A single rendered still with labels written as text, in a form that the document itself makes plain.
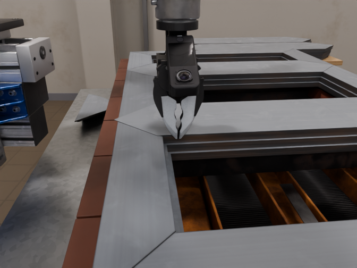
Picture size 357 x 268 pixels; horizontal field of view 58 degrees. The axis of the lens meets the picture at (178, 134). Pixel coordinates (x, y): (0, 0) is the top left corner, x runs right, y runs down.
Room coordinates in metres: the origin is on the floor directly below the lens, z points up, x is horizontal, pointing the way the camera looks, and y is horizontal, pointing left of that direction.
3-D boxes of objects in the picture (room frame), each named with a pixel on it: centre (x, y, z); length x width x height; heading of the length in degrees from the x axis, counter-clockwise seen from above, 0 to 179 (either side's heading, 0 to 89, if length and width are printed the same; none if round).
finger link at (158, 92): (0.55, 0.02, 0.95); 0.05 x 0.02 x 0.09; 96
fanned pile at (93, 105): (1.17, 0.30, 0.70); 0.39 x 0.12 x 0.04; 6
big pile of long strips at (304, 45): (1.71, -0.38, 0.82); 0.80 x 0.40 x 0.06; 96
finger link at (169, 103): (0.57, 0.02, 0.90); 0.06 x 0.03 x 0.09; 6
